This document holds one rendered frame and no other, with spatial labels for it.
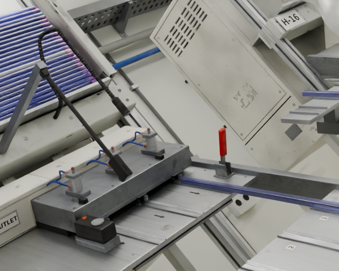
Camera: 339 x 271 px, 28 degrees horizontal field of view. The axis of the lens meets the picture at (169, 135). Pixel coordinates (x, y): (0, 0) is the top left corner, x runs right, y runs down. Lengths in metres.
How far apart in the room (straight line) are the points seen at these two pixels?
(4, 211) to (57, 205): 0.10
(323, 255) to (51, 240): 0.52
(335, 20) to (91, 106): 0.76
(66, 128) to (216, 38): 0.98
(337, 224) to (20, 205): 0.60
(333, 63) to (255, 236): 1.69
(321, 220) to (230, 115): 1.28
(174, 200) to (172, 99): 2.56
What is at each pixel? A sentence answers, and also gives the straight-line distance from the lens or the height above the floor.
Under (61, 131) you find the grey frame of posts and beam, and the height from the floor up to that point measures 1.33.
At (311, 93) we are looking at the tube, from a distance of 1.60.
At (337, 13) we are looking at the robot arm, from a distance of 0.99.
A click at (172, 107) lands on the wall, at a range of 3.87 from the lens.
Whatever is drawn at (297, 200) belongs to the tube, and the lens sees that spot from 1.27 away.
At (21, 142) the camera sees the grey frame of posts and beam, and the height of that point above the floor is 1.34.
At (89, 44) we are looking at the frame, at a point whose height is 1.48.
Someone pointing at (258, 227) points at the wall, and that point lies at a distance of 3.69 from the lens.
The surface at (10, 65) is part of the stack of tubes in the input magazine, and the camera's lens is 1.56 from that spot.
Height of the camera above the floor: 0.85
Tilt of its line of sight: 12 degrees up
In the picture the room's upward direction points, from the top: 40 degrees counter-clockwise
